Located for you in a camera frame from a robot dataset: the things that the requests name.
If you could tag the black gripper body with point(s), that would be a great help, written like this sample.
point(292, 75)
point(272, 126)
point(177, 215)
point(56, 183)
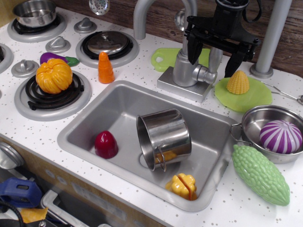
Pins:
point(224, 29)

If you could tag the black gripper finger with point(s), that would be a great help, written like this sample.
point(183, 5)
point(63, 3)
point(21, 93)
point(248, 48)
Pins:
point(238, 56)
point(194, 48)

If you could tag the silver faucet lever handle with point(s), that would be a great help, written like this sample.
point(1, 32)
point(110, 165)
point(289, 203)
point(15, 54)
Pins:
point(215, 58)

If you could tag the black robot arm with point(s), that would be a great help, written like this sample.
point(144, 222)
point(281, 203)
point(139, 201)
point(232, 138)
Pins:
point(232, 3)

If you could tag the yellow toy corn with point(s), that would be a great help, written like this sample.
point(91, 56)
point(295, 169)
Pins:
point(238, 83)

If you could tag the green toy cutting board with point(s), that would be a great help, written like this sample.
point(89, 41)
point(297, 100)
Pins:
point(166, 57)

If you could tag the hanging silver ladle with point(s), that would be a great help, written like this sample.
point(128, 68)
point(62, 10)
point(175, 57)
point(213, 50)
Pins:
point(179, 19)

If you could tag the silver toy faucet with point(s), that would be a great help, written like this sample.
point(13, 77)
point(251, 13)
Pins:
point(190, 81)

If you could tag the green round plate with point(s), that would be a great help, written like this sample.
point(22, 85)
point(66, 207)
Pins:
point(258, 94)

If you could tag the steel pot lid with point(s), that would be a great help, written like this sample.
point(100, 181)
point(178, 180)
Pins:
point(110, 42)

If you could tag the purple striped toy onion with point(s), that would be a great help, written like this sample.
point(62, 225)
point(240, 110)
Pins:
point(281, 137)

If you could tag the orange toy carrot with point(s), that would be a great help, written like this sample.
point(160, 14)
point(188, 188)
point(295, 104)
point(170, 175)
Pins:
point(105, 69)

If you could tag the steel pot lying sideways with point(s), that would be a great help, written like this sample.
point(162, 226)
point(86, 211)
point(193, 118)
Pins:
point(164, 138)

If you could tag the silver sink basin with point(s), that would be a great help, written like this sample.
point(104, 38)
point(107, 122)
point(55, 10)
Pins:
point(116, 109)

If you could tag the hanging silver strainer spoon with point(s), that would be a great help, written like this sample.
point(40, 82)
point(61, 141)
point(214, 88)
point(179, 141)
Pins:
point(99, 7)

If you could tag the silver stove knob top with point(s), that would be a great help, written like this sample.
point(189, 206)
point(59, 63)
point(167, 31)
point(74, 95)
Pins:
point(85, 26)

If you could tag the silver stove knob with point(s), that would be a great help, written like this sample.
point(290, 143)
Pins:
point(85, 26)
point(58, 45)
point(24, 69)

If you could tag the green toy bitter gourd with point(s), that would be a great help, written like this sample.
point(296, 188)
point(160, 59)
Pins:
point(261, 175)

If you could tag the purple toy eggplant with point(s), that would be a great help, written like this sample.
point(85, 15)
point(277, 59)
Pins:
point(71, 61)

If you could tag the red toy pepper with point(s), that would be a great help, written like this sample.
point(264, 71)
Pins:
point(106, 145)

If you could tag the silver stove knob middle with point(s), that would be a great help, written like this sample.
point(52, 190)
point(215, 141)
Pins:
point(58, 45)

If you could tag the yellow toy flower vegetable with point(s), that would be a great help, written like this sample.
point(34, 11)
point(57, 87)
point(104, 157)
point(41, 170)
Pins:
point(183, 185)

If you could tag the orange toy pumpkin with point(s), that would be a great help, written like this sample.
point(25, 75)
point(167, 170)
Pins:
point(54, 76)

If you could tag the steel pot on burner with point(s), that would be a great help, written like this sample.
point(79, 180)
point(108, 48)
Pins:
point(35, 13)

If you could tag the front black stove burner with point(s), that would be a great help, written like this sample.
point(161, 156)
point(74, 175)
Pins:
point(35, 104)

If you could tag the back left stove burner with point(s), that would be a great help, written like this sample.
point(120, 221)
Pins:
point(35, 35)

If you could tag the silver stove knob left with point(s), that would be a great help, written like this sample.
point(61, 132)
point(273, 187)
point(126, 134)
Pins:
point(24, 69)

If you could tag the far left stove burner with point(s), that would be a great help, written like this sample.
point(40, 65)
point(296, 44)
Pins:
point(6, 57)

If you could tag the silver oven knob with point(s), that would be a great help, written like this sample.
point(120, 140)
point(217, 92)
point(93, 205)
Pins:
point(9, 157)

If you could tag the blue clamp tool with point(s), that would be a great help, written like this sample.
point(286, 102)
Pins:
point(20, 193)

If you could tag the yellow cloth piece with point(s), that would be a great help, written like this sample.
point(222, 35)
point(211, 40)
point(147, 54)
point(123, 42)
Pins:
point(30, 215)

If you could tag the grey vertical post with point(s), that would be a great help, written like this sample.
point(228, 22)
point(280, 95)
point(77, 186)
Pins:
point(262, 68)

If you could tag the steel bowl with handles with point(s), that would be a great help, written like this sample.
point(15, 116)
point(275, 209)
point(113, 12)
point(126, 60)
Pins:
point(247, 131)

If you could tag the metal wire utensil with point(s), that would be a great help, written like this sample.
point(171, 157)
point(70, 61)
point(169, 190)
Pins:
point(280, 96)

